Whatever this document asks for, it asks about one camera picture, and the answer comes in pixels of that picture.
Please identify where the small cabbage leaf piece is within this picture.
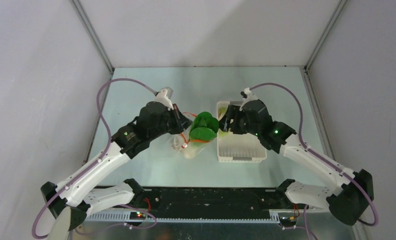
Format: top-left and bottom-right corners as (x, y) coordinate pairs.
(218, 106), (227, 120)

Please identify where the white plastic basket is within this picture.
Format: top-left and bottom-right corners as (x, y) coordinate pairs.
(216, 100), (268, 164)

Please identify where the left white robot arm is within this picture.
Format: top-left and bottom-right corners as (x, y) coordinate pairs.
(40, 101), (192, 231)

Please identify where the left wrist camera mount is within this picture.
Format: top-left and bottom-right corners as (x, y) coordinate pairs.
(154, 87), (174, 110)

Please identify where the pale green cabbage leaf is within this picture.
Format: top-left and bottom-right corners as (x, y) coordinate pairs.
(218, 130), (233, 138)

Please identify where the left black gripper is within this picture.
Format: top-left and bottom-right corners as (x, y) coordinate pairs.
(148, 103), (193, 141)

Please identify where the clear zip top bag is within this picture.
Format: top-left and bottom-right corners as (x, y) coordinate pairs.
(175, 112), (215, 159)

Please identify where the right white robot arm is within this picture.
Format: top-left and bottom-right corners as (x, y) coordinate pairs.
(219, 100), (379, 226)

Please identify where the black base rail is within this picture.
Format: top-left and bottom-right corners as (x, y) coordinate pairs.
(128, 186), (295, 220)

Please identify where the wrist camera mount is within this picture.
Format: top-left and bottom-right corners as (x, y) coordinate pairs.
(240, 87), (259, 110)
(154, 87), (174, 110)

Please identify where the green bok choy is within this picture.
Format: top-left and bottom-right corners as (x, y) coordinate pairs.
(189, 111), (219, 142)

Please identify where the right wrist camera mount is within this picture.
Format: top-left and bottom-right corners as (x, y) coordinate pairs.
(240, 87), (259, 110)

